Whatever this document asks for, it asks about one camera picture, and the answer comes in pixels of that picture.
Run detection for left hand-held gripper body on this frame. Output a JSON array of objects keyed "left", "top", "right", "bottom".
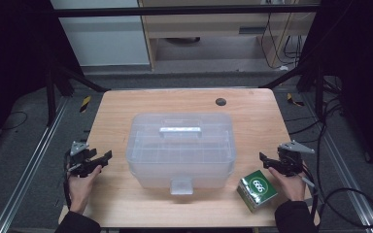
[{"left": 67, "top": 140, "right": 98, "bottom": 179}]

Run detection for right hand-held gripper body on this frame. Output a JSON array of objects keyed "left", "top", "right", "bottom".
[{"left": 276, "top": 140, "right": 316, "bottom": 178}]

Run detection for green cardboard box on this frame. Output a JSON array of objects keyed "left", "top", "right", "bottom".
[{"left": 236, "top": 169, "right": 279, "bottom": 214}]

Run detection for clear plastic storage box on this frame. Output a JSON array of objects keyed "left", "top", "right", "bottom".
[{"left": 125, "top": 112, "right": 237, "bottom": 196}]

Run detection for person's right hand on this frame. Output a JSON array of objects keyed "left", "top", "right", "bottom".
[{"left": 267, "top": 166, "right": 307, "bottom": 202}]

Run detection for person's left hand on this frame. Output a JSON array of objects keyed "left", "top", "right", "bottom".
[{"left": 67, "top": 164, "right": 103, "bottom": 215}]

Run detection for yellow black striped tape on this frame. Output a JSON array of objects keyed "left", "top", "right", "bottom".
[
  {"left": 286, "top": 92, "right": 305, "bottom": 108},
  {"left": 79, "top": 95, "right": 92, "bottom": 114}
]

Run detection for black metal stand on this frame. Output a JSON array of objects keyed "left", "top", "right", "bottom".
[
  {"left": 258, "top": 61, "right": 327, "bottom": 120},
  {"left": 43, "top": 57, "right": 111, "bottom": 128}
]

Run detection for white cabinet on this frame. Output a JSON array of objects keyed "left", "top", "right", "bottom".
[{"left": 50, "top": 0, "right": 151, "bottom": 67}]

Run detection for dark curtain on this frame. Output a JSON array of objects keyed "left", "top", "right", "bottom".
[
  {"left": 0, "top": 0, "right": 81, "bottom": 156},
  {"left": 299, "top": 0, "right": 373, "bottom": 181}
]

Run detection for light wooden desk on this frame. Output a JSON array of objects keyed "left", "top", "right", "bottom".
[{"left": 138, "top": 0, "right": 322, "bottom": 72}]

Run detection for black horizontal bar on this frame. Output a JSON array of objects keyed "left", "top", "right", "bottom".
[{"left": 50, "top": 5, "right": 321, "bottom": 18}]

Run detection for left hand-held gripper cable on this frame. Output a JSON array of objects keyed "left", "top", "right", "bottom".
[{"left": 62, "top": 151, "right": 75, "bottom": 210}]

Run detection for hand-held gripper cable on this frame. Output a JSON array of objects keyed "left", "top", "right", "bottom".
[
  {"left": 300, "top": 163, "right": 321, "bottom": 229},
  {"left": 62, "top": 151, "right": 75, "bottom": 210}
]

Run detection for right hand-held gripper cable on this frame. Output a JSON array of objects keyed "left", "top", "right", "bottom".
[{"left": 300, "top": 163, "right": 321, "bottom": 229}]

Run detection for aluminium floor rail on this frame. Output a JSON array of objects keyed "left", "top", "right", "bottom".
[
  {"left": 304, "top": 93, "right": 373, "bottom": 233},
  {"left": 0, "top": 96, "right": 70, "bottom": 233}
]

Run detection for thin black floor cable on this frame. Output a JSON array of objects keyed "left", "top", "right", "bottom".
[{"left": 0, "top": 111, "right": 29, "bottom": 132}]

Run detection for black cables under desk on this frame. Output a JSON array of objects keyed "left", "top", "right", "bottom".
[{"left": 260, "top": 13, "right": 306, "bottom": 71}]

